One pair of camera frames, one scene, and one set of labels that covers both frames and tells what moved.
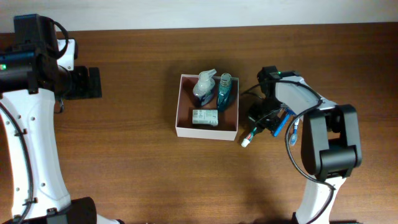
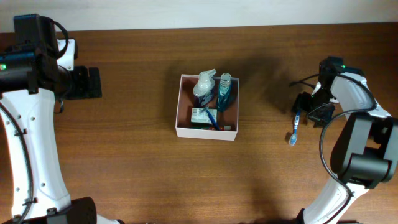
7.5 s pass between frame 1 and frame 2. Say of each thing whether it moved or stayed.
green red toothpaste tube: moved
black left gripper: stayed
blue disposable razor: moved
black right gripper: moved
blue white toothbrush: stayed
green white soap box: stayed
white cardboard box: stayed
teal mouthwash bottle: stayed
